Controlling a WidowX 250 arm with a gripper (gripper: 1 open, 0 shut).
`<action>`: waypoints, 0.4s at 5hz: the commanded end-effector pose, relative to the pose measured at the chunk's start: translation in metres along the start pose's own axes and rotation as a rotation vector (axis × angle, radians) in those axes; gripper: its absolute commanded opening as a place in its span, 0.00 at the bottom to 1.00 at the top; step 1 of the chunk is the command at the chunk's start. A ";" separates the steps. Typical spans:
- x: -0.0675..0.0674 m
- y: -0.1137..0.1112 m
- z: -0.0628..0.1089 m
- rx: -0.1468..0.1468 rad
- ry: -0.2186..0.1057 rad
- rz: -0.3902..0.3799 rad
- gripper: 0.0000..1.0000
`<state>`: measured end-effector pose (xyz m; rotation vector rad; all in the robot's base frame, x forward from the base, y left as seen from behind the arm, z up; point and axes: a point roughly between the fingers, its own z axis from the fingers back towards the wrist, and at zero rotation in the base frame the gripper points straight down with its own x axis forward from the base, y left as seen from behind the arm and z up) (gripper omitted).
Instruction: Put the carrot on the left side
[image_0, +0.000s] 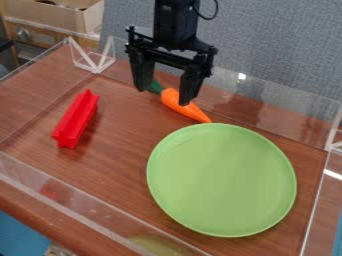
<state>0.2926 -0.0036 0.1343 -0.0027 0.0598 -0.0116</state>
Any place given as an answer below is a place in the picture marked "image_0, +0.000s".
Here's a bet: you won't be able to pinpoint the green round plate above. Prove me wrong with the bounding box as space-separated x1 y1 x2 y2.
146 123 296 237

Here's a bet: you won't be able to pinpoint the black cable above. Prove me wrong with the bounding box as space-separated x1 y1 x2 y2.
191 0 220 21

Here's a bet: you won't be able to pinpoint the orange toy carrot green top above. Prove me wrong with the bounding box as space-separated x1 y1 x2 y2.
146 79 212 124

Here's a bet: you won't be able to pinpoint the clear acrylic tray walls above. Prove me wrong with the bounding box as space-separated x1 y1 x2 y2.
0 44 342 256

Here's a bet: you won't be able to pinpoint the cardboard box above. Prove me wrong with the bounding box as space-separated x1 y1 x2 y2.
3 0 104 33

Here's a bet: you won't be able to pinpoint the red plastic block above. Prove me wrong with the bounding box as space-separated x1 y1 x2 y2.
52 89 100 149

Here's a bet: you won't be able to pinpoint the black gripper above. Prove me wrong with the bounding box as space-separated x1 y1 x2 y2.
125 0 219 106

